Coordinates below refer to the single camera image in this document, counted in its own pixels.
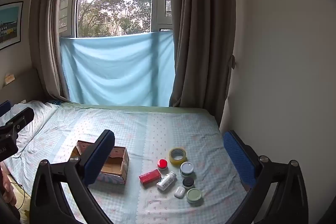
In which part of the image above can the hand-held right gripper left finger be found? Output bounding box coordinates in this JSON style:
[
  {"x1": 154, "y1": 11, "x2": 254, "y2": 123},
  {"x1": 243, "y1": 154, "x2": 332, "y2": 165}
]
[{"x1": 29, "y1": 130, "x2": 116, "y2": 224}]

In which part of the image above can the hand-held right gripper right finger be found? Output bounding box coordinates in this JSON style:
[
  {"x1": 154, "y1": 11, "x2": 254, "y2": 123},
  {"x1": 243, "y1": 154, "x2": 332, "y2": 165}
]
[{"x1": 223, "y1": 130, "x2": 309, "y2": 224}]

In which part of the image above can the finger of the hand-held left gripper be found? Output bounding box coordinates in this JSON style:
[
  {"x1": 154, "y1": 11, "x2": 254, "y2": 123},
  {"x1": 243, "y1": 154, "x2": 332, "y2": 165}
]
[
  {"x1": 0, "y1": 107, "x2": 35, "y2": 136},
  {"x1": 0, "y1": 100, "x2": 12, "y2": 116}
]

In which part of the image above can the cardboard box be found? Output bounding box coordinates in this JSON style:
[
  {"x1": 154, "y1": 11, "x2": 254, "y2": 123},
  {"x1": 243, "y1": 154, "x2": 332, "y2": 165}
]
[{"x1": 70, "y1": 140, "x2": 130, "y2": 184}]

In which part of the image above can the white lid jar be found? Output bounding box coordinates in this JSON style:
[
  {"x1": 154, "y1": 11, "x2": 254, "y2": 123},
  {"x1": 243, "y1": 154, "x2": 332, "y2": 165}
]
[{"x1": 180, "y1": 161, "x2": 195, "y2": 177}]

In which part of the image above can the red rectangular box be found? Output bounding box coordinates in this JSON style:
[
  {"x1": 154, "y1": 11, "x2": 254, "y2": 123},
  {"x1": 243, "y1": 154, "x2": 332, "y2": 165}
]
[{"x1": 139, "y1": 169, "x2": 162, "y2": 185}]

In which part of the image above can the yellow tape roll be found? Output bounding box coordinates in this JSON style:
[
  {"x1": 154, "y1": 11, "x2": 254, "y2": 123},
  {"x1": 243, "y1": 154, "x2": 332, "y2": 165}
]
[{"x1": 169, "y1": 147, "x2": 187, "y2": 165}]

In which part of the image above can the black lid cream jar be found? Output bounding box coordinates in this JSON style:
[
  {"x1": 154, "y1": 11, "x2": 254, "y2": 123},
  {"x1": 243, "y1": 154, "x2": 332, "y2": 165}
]
[{"x1": 182, "y1": 177, "x2": 195, "y2": 189}]

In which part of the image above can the person's left hand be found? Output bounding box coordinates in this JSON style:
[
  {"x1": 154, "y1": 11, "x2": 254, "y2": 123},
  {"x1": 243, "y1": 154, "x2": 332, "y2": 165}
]
[{"x1": 0, "y1": 161, "x2": 17, "y2": 208}]

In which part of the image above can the beige headboard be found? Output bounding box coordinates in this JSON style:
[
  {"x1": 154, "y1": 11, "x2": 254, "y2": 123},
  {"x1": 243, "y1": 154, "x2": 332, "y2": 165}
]
[{"x1": 0, "y1": 68, "x2": 45, "y2": 109}]

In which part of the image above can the green lid jar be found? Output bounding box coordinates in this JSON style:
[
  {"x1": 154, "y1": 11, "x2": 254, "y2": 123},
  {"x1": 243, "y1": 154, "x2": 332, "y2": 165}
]
[{"x1": 186, "y1": 188, "x2": 203, "y2": 204}]

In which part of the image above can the yellow printed cloth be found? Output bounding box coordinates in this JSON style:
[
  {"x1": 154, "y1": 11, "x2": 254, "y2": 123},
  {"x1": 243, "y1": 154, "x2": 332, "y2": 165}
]
[{"x1": 9, "y1": 174, "x2": 33, "y2": 224}]

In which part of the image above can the white pill bottle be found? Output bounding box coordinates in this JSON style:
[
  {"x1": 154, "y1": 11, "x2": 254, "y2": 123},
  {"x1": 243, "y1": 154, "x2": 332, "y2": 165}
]
[{"x1": 156, "y1": 172, "x2": 177, "y2": 191}]

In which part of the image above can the light blue hanging cloth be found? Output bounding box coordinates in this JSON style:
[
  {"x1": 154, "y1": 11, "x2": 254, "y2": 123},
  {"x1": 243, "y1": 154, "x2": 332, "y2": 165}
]
[{"x1": 60, "y1": 30, "x2": 176, "y2": 107}]

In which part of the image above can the brown curtain with tieback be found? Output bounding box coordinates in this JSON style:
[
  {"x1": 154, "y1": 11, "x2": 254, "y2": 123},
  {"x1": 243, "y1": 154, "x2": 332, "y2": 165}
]
[{"x1": 168, "y1": 0, "x2": 237, "y2": 119}]

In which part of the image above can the framed wall picture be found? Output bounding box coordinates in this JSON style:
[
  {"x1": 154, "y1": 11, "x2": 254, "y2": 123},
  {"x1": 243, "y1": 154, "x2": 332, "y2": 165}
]
[{"x1": 0, "y1": 1, "x2": 24, "y2": 51}]

